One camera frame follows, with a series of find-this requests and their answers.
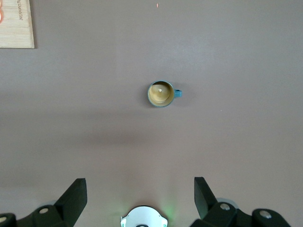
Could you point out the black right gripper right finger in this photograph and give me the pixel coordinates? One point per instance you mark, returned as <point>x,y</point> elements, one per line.
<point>203,198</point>

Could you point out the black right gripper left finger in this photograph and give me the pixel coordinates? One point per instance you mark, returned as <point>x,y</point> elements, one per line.
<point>71,201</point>

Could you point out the teal mug with tan inside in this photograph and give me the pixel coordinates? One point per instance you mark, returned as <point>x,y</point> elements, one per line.
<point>163,94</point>

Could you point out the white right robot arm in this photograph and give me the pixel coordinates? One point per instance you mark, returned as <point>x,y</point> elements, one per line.
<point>144,217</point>

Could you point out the brown table mat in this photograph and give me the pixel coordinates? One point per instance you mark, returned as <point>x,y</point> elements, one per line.
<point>151,142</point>

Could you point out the bamboo cutting board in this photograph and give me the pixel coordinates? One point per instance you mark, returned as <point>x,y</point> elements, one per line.
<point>16,28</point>

